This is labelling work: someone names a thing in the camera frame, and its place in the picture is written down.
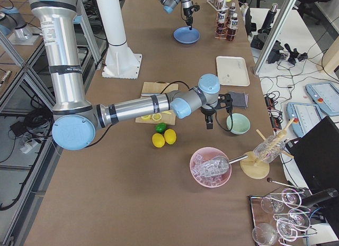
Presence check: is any whole lemon upper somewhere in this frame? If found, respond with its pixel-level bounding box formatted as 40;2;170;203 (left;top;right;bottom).
164;129;177;145

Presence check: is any whole lemon lower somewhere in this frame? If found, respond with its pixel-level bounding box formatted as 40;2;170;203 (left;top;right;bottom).
151;133;165;148

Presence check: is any grey folded cloth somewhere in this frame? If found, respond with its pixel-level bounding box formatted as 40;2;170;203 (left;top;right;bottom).
229;91;248;108

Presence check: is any black monitor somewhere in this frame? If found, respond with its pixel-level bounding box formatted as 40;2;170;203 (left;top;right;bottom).
287;116;338;192

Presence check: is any copper wire bottle rack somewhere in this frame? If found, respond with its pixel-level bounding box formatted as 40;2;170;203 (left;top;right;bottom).
215;9;239;41

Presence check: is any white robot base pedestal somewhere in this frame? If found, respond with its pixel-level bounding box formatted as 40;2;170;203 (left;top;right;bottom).
96;0;142;79

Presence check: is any wine glass rack tray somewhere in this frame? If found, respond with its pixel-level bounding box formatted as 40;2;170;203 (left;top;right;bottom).
248;187;318;245

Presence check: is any pink ice bowl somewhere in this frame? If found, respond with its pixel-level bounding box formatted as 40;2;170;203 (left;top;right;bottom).
189;147;232;188

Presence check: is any steel ice scoop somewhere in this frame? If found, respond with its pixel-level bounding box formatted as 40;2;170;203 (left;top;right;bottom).
200;154;248;177

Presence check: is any whole lemon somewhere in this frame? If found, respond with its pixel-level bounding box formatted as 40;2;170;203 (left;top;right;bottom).
151;133;165;148
164;129;177;145

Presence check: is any lemon half lower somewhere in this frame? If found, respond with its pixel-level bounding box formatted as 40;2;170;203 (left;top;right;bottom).
140;115;151;121

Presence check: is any teach pendant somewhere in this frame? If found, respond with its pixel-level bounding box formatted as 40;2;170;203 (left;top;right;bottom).
286;102;324;137
305;82;338;116

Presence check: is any teach pendant near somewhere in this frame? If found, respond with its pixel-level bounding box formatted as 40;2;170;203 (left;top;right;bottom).
286;102;324;137

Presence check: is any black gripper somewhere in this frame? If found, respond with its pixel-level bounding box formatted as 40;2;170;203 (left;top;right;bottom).
200;93;233;129
182;1;200;30

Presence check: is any bottle white cap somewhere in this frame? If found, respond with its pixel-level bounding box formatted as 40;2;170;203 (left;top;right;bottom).
215;10;227;39
228;2;236;18
226;13;238;41

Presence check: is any clear glass on stand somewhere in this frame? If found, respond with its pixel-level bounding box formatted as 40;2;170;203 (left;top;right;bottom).
254;135;286;163

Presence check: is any cream rabbit tray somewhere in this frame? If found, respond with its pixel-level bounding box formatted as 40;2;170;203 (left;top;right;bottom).
216;56;250;87

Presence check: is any bottle lower left white cap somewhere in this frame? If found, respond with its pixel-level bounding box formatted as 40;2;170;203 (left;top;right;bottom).
215;10;227;39

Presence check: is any bottle top white cap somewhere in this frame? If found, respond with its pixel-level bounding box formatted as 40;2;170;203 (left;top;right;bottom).
226;13;238;41

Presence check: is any wooden cutting board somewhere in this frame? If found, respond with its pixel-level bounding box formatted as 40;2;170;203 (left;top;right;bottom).
135;82;176;125

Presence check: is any teach pendant far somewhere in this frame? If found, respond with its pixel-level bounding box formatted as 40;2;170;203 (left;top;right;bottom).
305;82;338;116

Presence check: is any lemon half upper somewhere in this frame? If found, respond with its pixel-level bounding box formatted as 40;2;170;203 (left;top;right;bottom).
151;113;162;122

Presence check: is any bottle lower right white cap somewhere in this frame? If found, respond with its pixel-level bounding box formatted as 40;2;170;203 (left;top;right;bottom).
228;2;236;18

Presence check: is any green bowl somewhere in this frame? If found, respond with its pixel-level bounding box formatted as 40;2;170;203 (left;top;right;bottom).
226;113;251;135

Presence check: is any green lime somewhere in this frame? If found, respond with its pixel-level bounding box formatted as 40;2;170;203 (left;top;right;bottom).
155;122;167;133

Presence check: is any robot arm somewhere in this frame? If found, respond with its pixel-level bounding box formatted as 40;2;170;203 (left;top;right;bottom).
29;0;233;150
158;0;200;30

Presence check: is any blue plate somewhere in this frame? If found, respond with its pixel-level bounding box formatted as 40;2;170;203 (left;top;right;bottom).
173;26;200;44

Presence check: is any lemon half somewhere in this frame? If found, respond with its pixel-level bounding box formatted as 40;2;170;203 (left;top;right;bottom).
151;113;162;122
140;115;151;121

